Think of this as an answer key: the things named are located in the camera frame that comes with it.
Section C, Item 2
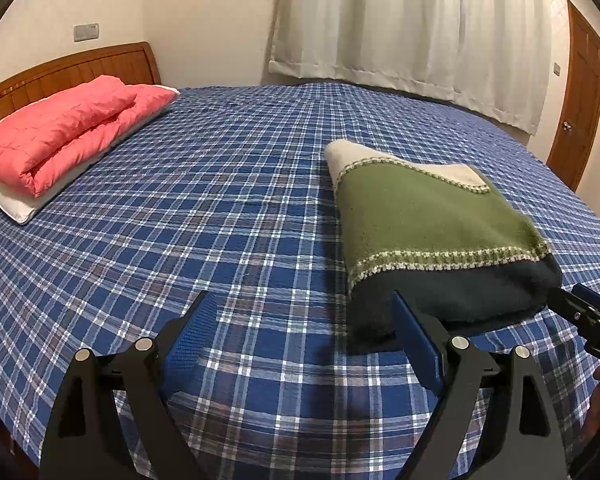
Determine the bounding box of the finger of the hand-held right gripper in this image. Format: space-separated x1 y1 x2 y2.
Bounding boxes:
547 286 596 328
572 284 600 313

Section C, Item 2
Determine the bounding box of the white pillow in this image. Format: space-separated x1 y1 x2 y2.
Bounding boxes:
0 86 182 226

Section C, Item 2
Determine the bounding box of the white curtain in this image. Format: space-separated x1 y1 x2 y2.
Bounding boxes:
268 0 568 136

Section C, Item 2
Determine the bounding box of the green navy cream knit sweater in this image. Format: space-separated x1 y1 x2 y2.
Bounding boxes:
325 139 565 351

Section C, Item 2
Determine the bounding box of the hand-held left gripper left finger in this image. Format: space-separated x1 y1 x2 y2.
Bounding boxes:
39 290 216 480

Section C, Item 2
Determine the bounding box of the wooden door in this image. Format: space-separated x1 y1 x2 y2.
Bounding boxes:
545 0 600 193

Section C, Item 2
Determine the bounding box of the pink quilt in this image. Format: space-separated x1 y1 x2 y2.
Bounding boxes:
0 75 181 198

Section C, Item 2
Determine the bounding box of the wooden headboard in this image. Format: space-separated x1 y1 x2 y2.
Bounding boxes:
0 41 162 136

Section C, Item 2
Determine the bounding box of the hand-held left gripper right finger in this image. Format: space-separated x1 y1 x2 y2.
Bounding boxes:
391 290 568 480

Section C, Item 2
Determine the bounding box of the blue plaid bed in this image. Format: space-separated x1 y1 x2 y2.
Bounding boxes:
0 80 600 480

